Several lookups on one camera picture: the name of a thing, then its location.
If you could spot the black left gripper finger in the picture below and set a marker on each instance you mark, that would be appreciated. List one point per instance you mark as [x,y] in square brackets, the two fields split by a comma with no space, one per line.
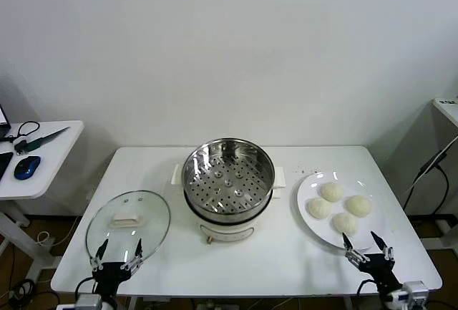
[137,251]
[101,251]

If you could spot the white oval plate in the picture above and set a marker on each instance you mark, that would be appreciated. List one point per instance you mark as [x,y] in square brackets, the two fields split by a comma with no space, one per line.
[315,184]

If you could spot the black phone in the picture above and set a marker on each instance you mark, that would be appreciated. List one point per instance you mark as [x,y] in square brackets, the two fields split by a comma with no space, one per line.
[4,165]

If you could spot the black laptop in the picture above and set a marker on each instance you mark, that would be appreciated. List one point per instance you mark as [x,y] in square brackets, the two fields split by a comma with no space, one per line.
[3,115]

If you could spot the white electric cooker base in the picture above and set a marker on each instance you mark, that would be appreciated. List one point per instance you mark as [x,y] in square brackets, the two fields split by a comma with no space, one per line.
[225,233]

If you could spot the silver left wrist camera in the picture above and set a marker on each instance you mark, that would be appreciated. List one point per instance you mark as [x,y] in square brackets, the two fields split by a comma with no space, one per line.
[87,302]

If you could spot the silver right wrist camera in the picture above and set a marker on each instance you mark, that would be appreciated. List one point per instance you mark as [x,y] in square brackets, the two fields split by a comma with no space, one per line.
[415,289]

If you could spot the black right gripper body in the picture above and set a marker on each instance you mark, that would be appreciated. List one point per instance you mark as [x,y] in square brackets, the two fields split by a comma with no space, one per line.
[379,270]

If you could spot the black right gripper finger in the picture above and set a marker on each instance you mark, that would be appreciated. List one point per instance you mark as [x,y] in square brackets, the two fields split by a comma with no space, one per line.
[378,241]
[348,247]

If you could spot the white desk with label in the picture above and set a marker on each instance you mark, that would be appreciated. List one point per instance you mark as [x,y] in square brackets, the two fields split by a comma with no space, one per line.
[447,109]

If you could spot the white floor power strip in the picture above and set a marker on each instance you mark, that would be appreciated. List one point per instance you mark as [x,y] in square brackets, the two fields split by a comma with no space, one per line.
[211,305]

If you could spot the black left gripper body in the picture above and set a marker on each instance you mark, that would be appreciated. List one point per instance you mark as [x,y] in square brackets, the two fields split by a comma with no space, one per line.
[111,274]

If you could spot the blue black computer mouse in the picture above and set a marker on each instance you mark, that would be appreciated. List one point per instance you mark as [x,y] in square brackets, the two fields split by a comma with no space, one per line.
[26,167]

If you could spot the round glass pot lid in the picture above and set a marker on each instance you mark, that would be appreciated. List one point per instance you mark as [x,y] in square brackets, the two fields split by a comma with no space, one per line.
[150,209]

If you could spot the white steamed baozi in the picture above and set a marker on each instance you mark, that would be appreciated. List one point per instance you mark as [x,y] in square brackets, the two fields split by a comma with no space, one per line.
[358,205]
[345,223]
[319,208]
[331,192]

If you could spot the perforated steel steamer basket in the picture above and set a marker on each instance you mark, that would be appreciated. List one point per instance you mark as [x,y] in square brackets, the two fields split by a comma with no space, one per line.
[200,167]

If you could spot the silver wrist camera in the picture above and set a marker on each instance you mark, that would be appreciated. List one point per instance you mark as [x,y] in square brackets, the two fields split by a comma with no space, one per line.
[415,289]
[87,302]

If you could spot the white side table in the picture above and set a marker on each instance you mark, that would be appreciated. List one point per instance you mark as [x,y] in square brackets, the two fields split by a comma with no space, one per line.
[53,167]

